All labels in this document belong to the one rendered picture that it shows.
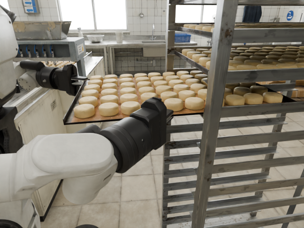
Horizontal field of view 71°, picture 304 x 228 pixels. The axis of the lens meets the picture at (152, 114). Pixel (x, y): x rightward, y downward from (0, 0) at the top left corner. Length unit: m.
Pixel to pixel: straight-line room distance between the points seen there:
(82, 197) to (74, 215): 1.47
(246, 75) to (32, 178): 0.47
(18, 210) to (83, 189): 0.61
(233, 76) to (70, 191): 0.41
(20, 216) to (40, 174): 0.68
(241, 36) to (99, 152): 0.38
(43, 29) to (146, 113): 1.62
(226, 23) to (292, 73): 0.23
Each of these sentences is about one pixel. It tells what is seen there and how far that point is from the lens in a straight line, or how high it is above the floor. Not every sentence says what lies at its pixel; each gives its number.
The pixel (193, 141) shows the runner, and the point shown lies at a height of 0.78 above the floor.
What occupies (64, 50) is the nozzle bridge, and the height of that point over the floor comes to 1.09.
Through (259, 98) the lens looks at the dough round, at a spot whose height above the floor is 1.16.
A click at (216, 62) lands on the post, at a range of 0.47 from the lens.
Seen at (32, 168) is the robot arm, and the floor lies 1.19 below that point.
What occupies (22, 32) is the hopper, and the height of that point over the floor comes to 1.24.
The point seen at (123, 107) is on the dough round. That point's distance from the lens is 0.53.
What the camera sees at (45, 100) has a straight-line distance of 1.73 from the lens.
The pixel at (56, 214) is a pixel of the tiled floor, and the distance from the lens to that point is 1.91.
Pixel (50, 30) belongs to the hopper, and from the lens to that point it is 1.95.
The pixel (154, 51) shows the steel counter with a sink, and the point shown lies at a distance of 4.31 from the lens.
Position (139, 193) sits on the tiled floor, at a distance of 1.91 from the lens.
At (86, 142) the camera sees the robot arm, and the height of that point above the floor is 1.19.
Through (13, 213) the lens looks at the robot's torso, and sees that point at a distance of 0.97.
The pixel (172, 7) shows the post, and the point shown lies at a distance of 0.89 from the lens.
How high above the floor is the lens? 1.36
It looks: 25 degrees down
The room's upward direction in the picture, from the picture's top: straight up
